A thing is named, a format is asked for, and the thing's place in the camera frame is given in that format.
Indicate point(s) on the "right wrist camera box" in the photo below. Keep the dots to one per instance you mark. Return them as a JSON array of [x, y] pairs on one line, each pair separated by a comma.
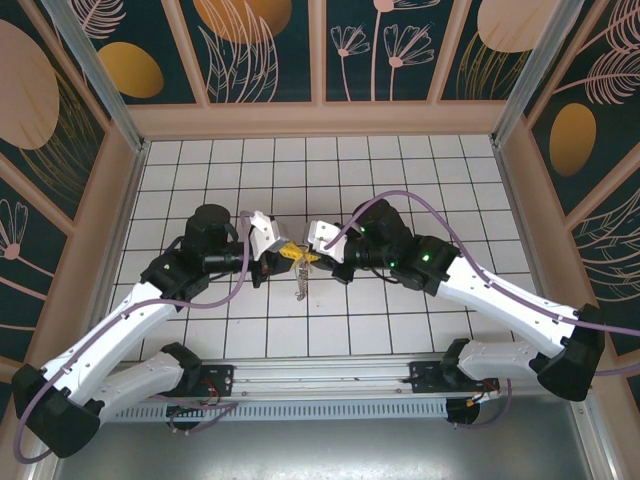
[[325, 235]]

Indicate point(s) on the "aluminium frame post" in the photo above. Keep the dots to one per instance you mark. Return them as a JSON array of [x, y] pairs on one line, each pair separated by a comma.
[[107, 95], [525, 85]]

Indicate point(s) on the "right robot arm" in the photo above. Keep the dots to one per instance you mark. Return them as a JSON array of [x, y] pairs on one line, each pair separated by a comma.
[[500, 295]]

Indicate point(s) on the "grey metal sheet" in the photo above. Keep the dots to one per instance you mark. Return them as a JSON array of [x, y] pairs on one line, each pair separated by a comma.
[[325, 450]]

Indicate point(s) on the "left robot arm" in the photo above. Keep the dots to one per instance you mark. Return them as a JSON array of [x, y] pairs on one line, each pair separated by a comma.
[[110, 340]]

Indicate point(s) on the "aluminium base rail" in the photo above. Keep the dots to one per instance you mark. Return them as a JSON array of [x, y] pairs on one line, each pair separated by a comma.
[[325, 372]]

